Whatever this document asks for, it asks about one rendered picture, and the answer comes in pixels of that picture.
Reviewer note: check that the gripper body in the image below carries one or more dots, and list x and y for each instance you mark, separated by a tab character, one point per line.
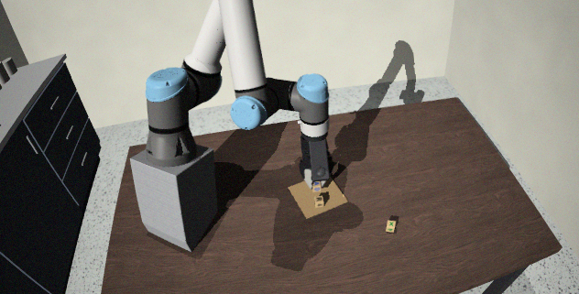
305	147

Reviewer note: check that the cream letter block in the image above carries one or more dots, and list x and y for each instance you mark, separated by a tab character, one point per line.
319	201
316	186
391	226

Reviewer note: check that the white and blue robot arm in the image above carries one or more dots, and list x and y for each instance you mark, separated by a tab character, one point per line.
171	94

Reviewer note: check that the tan square mat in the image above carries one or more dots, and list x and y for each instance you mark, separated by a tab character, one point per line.
304	196

